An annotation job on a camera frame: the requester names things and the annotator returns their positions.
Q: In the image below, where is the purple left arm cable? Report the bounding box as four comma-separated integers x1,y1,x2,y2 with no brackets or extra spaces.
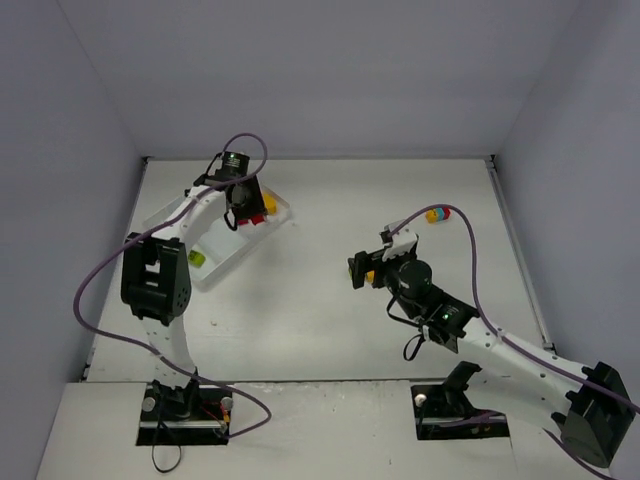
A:
72,132,273,442

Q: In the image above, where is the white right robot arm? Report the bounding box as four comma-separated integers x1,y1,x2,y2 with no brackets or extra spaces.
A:
348,248,638,469

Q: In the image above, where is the green blue yellow lego stack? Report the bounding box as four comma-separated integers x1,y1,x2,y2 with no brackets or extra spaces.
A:
348,266,375,285

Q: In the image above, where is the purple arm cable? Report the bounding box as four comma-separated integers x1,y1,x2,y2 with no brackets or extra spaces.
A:
389,204,640,480
72,132,273,442

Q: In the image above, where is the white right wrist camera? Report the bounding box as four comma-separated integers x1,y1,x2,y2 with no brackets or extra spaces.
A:
380,222,419,262

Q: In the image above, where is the yellow curved lego brick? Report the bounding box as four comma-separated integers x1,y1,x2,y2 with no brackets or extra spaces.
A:
262,193,278,215

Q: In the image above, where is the clear plastic divided tray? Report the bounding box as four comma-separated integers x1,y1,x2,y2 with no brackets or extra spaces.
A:
142,187,292,291

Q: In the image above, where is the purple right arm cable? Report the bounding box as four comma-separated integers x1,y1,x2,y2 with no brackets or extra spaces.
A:
389,204,640,480

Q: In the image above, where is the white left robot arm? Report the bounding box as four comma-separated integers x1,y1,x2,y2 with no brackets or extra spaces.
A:
121,151,268,403

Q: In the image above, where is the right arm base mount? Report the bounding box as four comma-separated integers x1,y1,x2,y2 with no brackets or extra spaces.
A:
410,384,510,441

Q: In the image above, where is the yellow blue red lego stack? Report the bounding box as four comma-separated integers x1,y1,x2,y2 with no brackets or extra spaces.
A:
425,207,451,224

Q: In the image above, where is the green lego brick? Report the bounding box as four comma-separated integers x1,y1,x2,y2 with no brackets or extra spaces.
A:
188,250,206,268

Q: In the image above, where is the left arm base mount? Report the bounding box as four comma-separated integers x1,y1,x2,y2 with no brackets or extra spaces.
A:
136,383,234,446

